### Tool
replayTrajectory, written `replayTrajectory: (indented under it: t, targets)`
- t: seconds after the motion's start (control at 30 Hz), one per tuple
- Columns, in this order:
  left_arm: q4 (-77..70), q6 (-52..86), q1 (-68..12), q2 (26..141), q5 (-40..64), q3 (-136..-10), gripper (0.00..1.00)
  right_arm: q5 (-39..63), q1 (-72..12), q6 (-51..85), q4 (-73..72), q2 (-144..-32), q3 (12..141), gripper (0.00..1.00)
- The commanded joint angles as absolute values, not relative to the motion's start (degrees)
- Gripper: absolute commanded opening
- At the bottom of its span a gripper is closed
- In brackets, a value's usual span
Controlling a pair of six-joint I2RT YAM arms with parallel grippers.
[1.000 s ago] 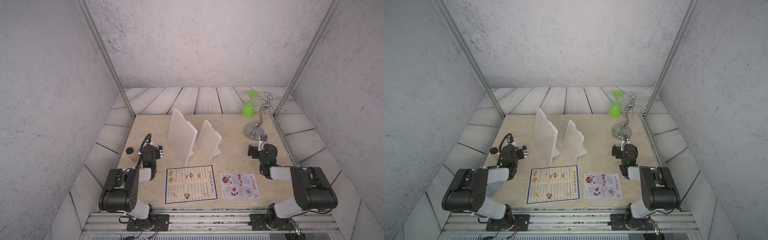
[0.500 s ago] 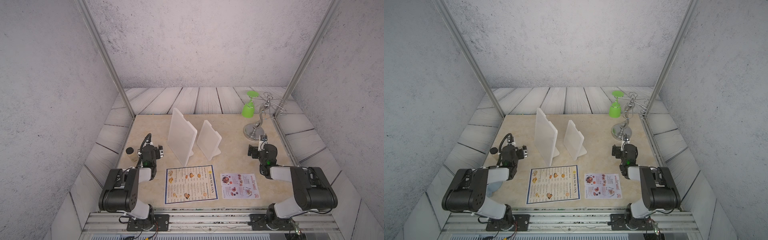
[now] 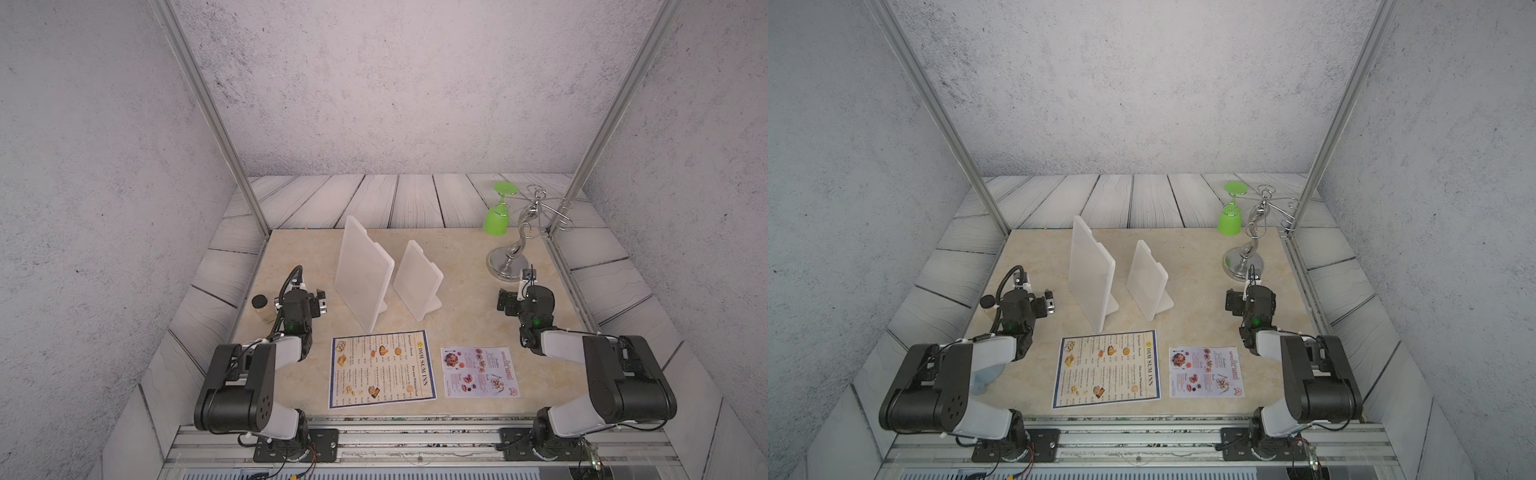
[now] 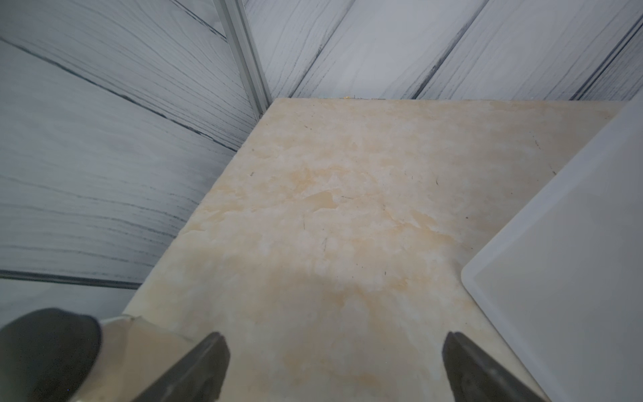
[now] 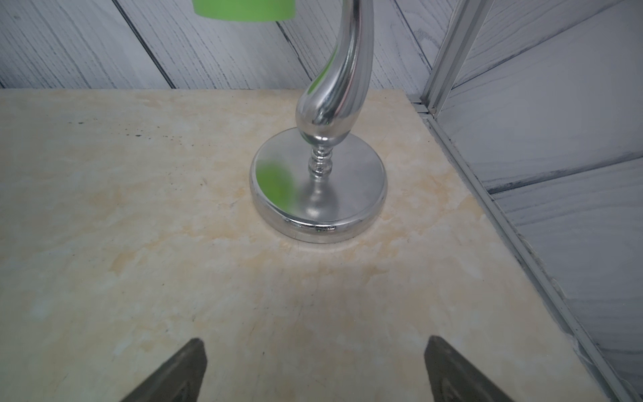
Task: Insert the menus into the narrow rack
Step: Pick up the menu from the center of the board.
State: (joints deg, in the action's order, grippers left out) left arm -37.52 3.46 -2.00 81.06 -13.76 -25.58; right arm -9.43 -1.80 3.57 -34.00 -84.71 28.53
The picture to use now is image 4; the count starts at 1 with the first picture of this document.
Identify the small black-capped glass bottle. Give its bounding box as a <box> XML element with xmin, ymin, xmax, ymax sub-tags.
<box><xmin>1</xmin><ymin>308</ymin><xmax>196</xmax><ymax>401</ymax></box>

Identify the aluminium left corner post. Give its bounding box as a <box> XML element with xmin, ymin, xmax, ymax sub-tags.
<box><xmin>214</xmin><ymin>0</ymin><xmax>272</xmax><ymax>119</ymax></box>

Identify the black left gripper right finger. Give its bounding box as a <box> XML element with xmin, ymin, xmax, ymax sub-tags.
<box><xmin>441</xmin><ymin>332</ymin><xmax>544</xmax><ymax>402</ymax></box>

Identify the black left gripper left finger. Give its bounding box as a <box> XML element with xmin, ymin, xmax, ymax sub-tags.
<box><xmin>134</xmin><ymin>333</ymin><xmax>230</xmax><ymax>402</ymax></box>

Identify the large frosted acrylic menu rack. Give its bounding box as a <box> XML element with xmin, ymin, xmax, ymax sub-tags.
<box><xmin>461</xmin><ymin>95</ymin><xmax>642</xmax><ymax>401</ymax></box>

